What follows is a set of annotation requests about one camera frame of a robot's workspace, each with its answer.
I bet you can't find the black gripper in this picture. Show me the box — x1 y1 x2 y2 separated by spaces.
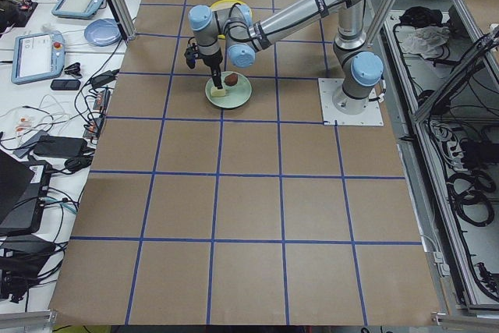
202 51 222 90

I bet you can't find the cream white bun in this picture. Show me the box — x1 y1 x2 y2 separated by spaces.
210 87 227 97

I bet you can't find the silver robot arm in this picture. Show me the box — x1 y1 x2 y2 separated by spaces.
184 0 384 115

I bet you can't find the yellow rimmed steamer centre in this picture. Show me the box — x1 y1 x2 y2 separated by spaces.
210 0 253 40

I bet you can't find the dark red bun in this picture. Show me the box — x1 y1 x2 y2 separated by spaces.
224 73 239 87

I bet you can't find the mint green plate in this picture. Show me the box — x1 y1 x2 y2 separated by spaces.
204 71 253 109

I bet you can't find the blue plate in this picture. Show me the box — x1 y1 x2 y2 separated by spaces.
83 18 121 47

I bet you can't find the far teach pendant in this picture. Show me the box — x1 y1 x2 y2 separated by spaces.
51 0 104 19

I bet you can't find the teach pendant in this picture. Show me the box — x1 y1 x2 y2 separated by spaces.
11 32 65 85
51 0 104 19

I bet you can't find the black power adapter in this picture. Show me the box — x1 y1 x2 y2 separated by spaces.
33 136 87 158

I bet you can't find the near teach pendant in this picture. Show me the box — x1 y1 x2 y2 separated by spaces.
11 32 65 85

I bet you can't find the crumpled white cloth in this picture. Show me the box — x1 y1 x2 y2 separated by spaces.
401 26 451 59

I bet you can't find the black laptop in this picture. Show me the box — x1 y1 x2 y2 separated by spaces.
1 151 51 236

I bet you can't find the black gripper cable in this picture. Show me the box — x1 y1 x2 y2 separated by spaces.
184 36 202 70

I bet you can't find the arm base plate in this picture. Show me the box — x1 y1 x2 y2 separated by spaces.
318 78 384 126

